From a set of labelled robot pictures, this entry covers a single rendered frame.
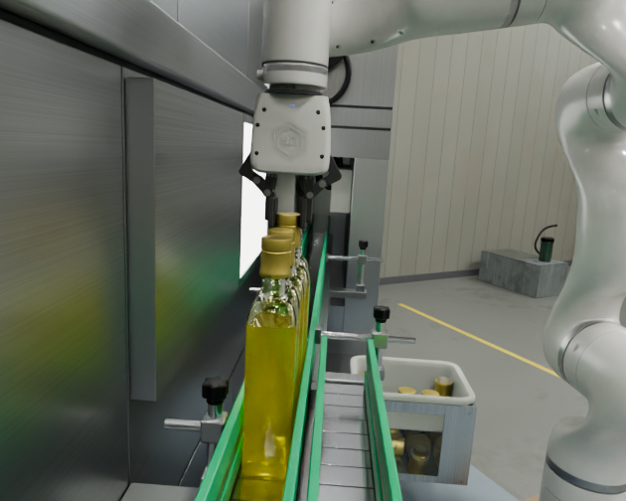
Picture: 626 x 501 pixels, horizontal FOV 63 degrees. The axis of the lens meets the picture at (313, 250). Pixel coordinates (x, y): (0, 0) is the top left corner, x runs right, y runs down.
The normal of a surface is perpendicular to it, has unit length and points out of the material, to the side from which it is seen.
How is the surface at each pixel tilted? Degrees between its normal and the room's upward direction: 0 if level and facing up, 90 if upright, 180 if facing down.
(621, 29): 63
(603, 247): 98
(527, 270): 90
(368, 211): 90
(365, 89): 90
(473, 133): 90
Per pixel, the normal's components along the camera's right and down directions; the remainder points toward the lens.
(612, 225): -0.56, 0.20
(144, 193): -0.05, 0.19
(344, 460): 0.05, -0.98
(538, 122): 0.49, 0.19
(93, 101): 1.00, 0.06
